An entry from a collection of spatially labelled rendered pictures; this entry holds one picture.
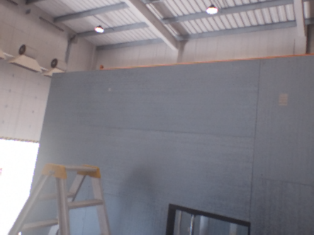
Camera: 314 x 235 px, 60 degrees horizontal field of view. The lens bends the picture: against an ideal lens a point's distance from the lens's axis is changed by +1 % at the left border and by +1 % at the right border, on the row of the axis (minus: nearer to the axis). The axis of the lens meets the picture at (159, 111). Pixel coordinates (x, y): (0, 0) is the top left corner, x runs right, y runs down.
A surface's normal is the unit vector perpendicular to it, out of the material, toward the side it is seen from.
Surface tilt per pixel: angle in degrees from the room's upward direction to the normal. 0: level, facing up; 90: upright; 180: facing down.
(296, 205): 90
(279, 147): 90
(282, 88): 90
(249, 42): 90
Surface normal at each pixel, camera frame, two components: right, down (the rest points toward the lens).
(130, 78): -0.50, -0.20
